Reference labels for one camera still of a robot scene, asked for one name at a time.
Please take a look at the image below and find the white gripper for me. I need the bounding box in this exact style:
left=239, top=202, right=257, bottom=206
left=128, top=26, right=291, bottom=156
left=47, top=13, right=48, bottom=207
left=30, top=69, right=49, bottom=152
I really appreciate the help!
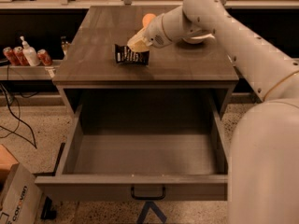
left=127, top=14, right=171, bottom=52

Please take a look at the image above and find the black rxbar chocolate wrapper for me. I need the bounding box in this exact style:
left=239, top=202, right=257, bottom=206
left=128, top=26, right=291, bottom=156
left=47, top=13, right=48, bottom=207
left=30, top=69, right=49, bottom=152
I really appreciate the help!
left=114, top=44, right=150, bottom=65

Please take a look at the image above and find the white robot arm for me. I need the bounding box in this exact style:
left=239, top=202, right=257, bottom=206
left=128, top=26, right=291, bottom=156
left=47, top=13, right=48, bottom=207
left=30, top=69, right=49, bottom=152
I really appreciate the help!
left=128, top=0, right=299, bottom=224

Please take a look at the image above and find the grey cabinet with counter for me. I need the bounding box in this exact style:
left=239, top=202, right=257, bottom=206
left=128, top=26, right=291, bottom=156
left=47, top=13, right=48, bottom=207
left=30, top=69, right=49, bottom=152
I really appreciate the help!
left=53, top=6, right=238, bottom=112

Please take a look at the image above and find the open grey top drawer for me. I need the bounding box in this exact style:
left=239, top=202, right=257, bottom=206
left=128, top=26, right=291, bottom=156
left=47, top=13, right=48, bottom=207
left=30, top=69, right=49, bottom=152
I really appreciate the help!
left=36, top=89, right=227, bottom=201

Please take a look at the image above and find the orange fruit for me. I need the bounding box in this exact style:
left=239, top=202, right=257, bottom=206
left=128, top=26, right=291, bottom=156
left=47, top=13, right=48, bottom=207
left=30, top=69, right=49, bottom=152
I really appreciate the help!
left=142, top=13, right=156, bottom=28

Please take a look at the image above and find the white bowl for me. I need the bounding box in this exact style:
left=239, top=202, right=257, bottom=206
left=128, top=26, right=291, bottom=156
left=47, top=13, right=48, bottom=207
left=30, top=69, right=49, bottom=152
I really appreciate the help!
left=183, top=34, right=213, bottom=45

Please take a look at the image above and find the small glass bottle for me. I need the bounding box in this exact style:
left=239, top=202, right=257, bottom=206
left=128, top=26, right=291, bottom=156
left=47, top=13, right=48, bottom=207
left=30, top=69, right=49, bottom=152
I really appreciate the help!
left=61, top=36, right=69, bottom=54

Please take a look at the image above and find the red soda can right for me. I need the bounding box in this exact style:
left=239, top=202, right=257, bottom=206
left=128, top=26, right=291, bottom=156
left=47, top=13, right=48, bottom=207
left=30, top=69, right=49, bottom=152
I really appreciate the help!
left=37, top=49, right=52, bottom=66

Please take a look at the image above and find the red soda can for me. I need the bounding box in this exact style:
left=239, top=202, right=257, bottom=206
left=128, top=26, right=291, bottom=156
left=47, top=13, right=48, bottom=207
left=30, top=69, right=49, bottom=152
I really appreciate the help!
left=13, top=47, right=29, bottom=66
left=3, top=47, right=20, bottom=65
left=37, top=49, right=52, bottom=66

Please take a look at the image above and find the white pump bottle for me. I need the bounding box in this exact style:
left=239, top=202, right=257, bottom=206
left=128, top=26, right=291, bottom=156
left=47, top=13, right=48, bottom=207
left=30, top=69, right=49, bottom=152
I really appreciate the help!
left=20, top=36, right=40, bottom=66

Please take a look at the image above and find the red soda can middle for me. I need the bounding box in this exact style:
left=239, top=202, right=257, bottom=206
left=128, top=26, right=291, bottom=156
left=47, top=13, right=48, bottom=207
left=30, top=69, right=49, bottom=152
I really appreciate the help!
left=13, top=47, right=29, bottom=66

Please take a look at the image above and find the red soda can left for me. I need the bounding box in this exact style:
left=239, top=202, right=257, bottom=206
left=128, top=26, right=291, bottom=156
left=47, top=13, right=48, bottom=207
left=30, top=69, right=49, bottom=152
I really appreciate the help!
left=3, top=47, right=20, bottom=65

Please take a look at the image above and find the grey low shelf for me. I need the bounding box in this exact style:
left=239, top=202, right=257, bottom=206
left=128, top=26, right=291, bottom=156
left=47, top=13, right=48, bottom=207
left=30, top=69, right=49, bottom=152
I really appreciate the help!
left=0, top=60, right=61, bottom=81

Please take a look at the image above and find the cardboard box with print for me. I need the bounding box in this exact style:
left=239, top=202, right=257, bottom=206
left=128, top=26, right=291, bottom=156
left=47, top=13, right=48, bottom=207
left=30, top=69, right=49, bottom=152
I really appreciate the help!
left=0, top=145, right=42, bottom=224

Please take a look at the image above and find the black floor cable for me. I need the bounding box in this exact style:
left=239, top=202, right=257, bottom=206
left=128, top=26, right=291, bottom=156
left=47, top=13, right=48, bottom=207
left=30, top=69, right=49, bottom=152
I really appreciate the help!
left=0, top=83, right=38, bottom=149

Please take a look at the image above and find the black drawer handle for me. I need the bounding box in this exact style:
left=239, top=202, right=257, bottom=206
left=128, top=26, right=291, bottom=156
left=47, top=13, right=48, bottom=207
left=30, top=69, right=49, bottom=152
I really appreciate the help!
left=130, top=186, right=166, bottom=201

